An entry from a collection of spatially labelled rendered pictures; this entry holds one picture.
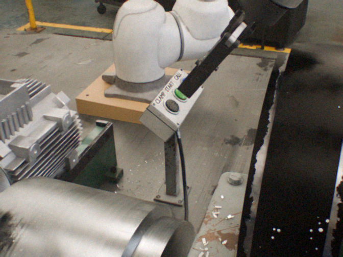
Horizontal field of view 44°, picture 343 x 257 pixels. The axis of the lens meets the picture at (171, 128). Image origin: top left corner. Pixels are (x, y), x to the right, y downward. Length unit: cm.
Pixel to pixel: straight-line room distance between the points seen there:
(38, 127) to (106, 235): 41
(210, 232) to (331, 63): 23
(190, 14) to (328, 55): 102
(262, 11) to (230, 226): 35
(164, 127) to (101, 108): 53
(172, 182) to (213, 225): 55
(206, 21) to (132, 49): 23
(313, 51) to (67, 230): 28
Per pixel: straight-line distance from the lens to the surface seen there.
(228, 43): 66
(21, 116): 77
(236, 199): 46
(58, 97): 83
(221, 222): 43
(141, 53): 122
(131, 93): 129
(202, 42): 130
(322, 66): 25
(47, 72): 167
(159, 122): 79
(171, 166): 94
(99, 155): 101
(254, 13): 66
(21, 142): 74
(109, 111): 129
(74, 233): 43
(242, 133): 122
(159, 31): 123
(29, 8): 463
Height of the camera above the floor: 146
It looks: 32 degrees down
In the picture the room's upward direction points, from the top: 1 degrees counter-clockwise
